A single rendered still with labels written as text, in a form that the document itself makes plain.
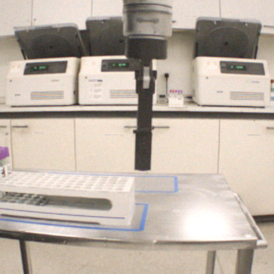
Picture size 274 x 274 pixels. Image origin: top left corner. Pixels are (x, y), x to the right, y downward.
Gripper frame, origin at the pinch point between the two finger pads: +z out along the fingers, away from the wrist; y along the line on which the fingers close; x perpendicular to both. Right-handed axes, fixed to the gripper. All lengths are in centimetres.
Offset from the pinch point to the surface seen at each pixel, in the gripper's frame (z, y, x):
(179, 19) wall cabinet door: -51, -220, 31
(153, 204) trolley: 11.8, -2.4, 2.5
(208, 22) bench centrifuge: -49, -209, 52
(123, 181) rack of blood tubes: 6.0, 1.0, -3.5
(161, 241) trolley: 11.0, 15.6, 2.9
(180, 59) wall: -19, -252, 36
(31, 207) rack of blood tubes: 9.7, 7.4, -19.8
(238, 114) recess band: 19, -189, 74
